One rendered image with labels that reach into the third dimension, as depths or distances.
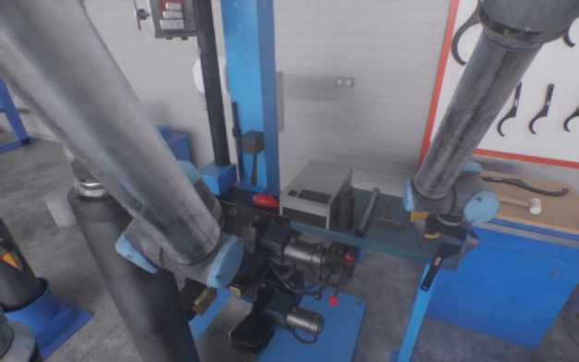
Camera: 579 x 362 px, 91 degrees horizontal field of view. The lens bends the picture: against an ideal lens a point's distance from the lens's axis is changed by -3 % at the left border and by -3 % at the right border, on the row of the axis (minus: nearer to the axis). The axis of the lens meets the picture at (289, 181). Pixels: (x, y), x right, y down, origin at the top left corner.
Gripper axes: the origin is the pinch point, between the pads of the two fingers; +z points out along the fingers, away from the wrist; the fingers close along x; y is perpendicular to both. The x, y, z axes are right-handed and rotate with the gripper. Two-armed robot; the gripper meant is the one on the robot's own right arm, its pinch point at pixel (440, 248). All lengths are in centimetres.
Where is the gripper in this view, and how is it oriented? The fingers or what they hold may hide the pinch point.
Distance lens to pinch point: 119.3
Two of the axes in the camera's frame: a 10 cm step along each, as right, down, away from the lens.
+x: 7.9, 2.9, -5.5
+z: 0.2, 8.7, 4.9
